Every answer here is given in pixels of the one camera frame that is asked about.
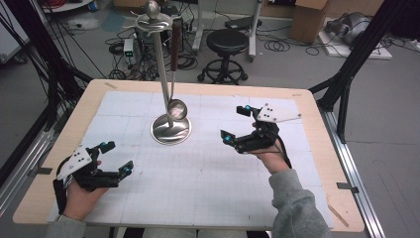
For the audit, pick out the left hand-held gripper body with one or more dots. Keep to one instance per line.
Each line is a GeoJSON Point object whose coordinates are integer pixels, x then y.
{"type": "Point", "coordinates": [77, 158]}

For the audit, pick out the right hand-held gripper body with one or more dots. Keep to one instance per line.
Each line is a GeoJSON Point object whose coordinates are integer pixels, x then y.
{"type": "Point", "coordinates": [274, 114]}

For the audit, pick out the steel utensil stand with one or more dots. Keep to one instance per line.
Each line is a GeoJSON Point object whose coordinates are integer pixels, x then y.
{"type": "Point", "coordinates": [161, 66]}

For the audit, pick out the person's left hand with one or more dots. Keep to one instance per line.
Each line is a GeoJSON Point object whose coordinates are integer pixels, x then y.
{"type": "Point", "coordinates": [81, 201]}

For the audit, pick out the person's right hand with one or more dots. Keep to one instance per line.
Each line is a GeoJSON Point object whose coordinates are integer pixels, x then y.
{"type": "Point", "coordinates": [275, 160]}

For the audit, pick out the black tape piece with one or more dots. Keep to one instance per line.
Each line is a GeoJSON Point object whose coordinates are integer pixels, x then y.
{"type": "Point", "coordinates": [44, 171]}
{"type": "Point", "coordinates": [346, 187]}

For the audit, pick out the white grid mat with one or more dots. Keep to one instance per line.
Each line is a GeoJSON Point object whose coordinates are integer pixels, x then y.
{"type": "Point", "coordinates": [181, 188]}

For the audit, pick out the tan tape piece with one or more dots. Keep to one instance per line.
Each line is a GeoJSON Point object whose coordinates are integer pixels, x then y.
{"type": "Point", "coordinates": [111, 85]}

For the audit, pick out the black round stool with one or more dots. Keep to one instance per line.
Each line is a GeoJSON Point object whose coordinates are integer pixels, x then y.
{"type": "Point", "coordinates": [227, 41]}

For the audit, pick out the white stand leg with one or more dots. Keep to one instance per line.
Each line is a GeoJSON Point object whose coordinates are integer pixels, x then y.
{"type": "Point", "coordinates": [198, 29]}
{"type": "Point", "coordinates": [253, 33]}

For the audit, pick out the black flat device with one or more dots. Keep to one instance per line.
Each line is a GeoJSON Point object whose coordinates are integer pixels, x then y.
{"type": "Point", "coordinates": [241, 22]}

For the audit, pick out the brown cardboard box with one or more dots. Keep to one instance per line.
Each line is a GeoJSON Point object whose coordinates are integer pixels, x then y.
{"type": "Point", "coordinates": [308, 23]}

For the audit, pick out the power supply with green display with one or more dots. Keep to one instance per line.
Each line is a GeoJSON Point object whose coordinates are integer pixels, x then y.
{"type": "Point", "coordinates": [128, 49]}

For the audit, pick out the grey bag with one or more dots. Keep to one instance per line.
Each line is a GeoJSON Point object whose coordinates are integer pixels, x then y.
{"type": "Point", "coordinates": [351, 26]}

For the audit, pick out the thin wooden stick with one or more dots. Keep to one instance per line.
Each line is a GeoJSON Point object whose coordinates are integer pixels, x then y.
{"type": "Point", "coordinates": [338, 215]}

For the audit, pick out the white floor board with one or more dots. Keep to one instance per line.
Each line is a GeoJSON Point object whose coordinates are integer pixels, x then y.
{"type": "Point", "coordinates": [379, 53]}

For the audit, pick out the aluminium rail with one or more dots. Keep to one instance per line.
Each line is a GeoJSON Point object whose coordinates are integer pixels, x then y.
{"type": "Point", "coordinates": [23, 165]}
{"type": "Point", "coordinates": [350, 165]}

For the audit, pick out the black metal frame strut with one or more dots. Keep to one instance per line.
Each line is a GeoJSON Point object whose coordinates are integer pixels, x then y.
{"type": "Point", "coordinates": [363, 39]}
{"type": "Point", "coordinates": [49, 66]}

